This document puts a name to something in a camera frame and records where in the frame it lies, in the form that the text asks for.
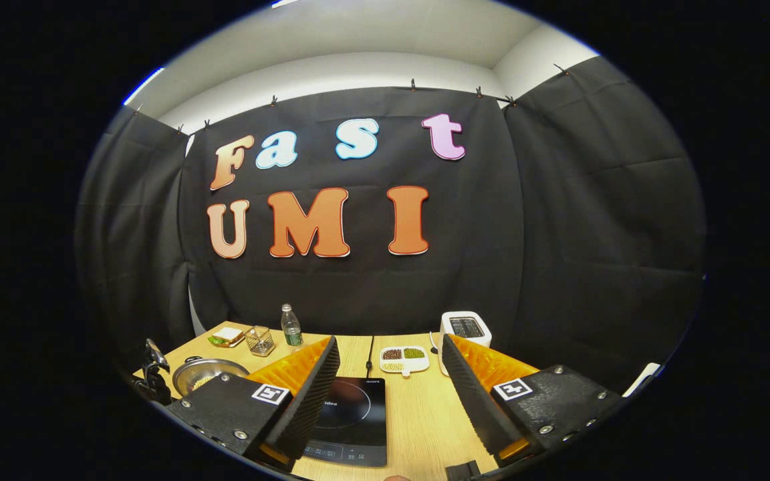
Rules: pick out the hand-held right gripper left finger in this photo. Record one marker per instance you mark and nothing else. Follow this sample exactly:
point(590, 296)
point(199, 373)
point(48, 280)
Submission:
point(315, 394)

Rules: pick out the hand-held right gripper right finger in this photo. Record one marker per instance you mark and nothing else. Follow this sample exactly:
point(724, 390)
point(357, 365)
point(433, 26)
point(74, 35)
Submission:
point(468, 394)

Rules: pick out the black induction cooktop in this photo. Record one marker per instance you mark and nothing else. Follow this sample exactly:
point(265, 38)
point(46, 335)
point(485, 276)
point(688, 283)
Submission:
point(358, 414)

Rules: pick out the pile of yellow soybeans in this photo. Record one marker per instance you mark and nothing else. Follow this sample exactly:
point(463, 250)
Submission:
point(203, 383)

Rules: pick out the white toaster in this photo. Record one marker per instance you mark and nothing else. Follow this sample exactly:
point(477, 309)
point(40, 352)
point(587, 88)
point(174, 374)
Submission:
point(468, 327)

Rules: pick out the clear plastic water bottle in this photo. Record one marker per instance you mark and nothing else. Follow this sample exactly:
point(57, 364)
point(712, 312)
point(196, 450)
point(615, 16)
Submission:
point(291, 331)

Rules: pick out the white divided dish with beans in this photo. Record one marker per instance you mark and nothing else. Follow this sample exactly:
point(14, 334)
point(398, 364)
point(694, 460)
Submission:
point(404, 359)

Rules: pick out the sandwich with lettuce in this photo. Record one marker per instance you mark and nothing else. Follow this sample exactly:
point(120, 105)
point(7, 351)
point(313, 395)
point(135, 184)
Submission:
point(227, 335)

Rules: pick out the white board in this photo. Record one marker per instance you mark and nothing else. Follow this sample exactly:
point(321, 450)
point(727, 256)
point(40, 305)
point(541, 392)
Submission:
point(642, 379)

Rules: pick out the black backdrop cloth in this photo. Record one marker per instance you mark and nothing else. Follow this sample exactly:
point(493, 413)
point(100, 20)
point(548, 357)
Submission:
point(559, 220)

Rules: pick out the row of backdrop clips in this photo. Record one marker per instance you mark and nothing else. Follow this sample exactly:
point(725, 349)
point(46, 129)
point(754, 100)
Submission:
point(413, 84)

